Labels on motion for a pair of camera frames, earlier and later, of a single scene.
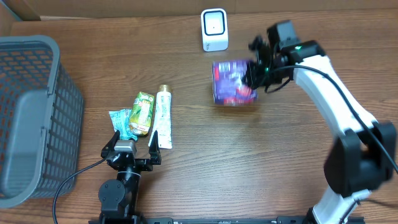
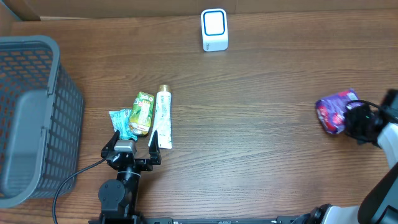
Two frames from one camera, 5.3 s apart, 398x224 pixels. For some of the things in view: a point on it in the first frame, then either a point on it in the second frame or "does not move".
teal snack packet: (120, 121) does not move
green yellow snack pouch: (141, 114) does not move
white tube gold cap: (162, 124) does not move
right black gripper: (257, 73) -> (354, 121)
